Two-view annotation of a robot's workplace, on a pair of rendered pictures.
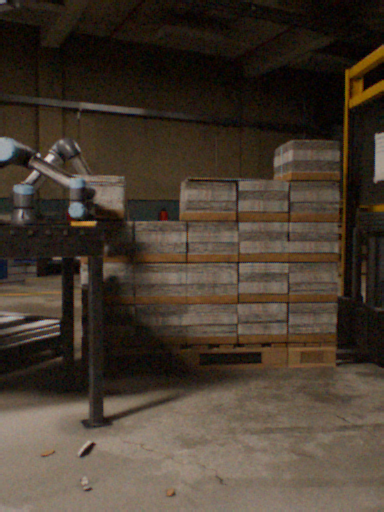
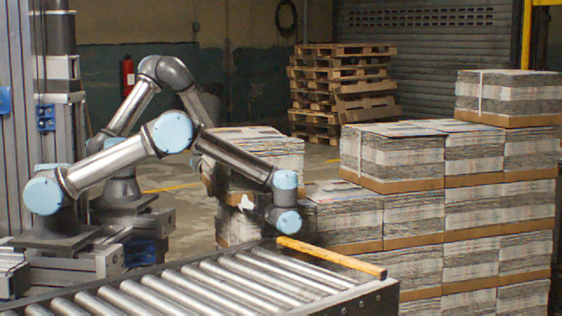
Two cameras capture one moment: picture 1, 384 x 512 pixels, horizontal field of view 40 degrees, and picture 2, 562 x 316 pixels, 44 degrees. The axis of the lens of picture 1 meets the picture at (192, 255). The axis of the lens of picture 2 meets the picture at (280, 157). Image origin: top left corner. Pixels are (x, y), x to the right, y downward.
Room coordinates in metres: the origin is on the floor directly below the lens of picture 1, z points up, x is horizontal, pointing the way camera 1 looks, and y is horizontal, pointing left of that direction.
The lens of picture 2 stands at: (0.46, 1.15, 1.46)
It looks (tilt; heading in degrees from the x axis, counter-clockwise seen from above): 10 degrees down; 344
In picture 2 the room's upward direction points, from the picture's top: straight up
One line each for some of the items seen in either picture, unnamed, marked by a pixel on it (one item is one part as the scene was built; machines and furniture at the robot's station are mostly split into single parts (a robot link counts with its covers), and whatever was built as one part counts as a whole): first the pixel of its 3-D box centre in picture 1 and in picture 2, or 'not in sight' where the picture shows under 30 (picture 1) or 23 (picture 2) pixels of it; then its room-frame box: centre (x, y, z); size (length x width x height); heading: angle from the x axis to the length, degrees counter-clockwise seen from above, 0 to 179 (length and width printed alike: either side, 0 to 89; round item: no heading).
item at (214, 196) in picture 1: (206, 202); (390, 156); (3.13, -0.08, 0.95); 0.38 x 0.29 x 0.23; 6
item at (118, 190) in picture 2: (24, 215); (121, 185); (3.21, 1.02, 0.87); 0.15 x 0.15 x 0.10
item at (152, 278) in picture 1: (183, 292); (359, 281); (3.11, 0.05, 0.42); 1.17 x 0.39 x 0.83; 96
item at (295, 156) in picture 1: (303, 253); (500, 212); (3.19, -0.67, 0.65); 0.39 x 0.30 x 1.29; 6
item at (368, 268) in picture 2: (85, 224); (327, 254); (2.34, 0.47, 0.81); 0.43 x 0.03 x 0.02; 26
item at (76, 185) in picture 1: (79, 190); (284, 188); (2.55, 0.54, 0.97); 0.11 x 0.08 x 0.11; 172
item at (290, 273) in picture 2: not in sight; (288, 276); (2.29, 0.61, 0.77); 0.47 x 0.05 x 0.05; 26
